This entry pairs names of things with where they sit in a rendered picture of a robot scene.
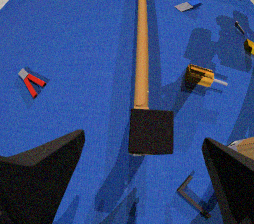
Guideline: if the long wooden pole with black end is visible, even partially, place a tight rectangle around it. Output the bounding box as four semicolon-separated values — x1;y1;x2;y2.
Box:
227;137;254;159

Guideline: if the orange long-handled scraper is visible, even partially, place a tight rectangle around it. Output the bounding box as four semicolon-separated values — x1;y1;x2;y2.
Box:
128;0;173;156

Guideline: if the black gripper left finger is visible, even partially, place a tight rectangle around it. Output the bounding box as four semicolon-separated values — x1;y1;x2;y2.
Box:
0;129;84;224

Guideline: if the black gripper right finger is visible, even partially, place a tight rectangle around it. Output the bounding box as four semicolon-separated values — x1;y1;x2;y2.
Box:
202;138;254;224

